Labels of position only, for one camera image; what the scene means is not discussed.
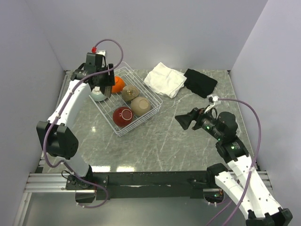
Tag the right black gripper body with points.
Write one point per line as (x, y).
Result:
(206, 122)

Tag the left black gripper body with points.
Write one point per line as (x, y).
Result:
(106, 79)

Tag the orange ceramic bowl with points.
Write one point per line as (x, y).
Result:
(119, 85)

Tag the pale green ceramic bowl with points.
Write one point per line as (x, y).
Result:
(97, 95)

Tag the black base beam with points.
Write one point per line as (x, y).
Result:
(191, 184)

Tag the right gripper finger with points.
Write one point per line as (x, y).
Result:
(185, 119)
(196, 111)

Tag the white folded cloth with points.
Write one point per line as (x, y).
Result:
(165, 81)

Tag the red ceramic bowl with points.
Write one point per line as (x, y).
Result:
(122, 116)

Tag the aluminium frame rail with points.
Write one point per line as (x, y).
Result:
(38, 183)

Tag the white wire dish rack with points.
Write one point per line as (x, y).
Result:
(109, 105)

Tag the tan floral bowl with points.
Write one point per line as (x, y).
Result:
(140, 106)

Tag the black folded cloth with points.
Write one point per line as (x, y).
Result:
(199, 83)

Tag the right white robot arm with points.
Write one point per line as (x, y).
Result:
(238, 179)

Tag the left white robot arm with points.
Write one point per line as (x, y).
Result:
(58, 143)

